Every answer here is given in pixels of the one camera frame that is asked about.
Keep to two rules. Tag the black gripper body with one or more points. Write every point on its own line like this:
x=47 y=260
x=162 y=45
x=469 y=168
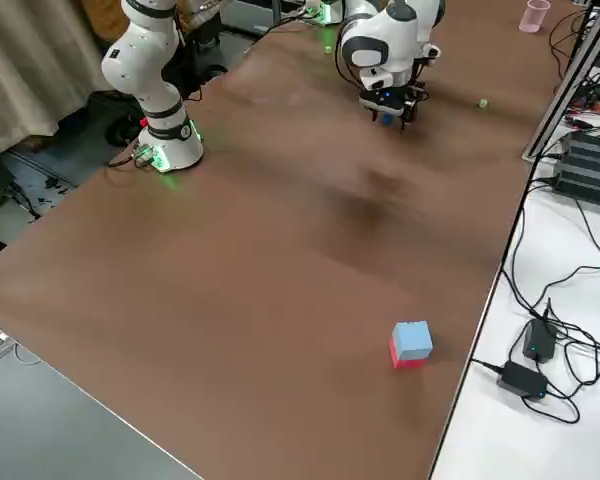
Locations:
x=387 y=102

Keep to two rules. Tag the blue magnetic cube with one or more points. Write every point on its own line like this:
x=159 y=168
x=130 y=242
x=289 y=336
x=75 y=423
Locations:
x=387 y=120

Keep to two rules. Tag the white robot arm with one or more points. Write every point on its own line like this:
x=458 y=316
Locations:
x=360 y=7
x=145 y=75

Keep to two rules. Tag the pink plastic cup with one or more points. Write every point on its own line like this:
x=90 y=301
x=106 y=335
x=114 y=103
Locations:
x=534 y=20

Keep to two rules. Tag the black finned power supply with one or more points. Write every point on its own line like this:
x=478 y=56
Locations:
x=587 y=182
x=592 y=145

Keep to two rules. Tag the red and light-blue block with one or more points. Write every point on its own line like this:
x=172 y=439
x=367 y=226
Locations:
x=412 y=345

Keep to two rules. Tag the black power adapter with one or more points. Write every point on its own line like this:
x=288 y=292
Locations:
x=522 y=380
x=539 y=342

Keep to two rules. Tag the beige curtain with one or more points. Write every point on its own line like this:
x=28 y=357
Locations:
x=30 y=75

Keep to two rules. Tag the aluminium frame post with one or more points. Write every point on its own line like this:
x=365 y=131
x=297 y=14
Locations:
x=560 y=90

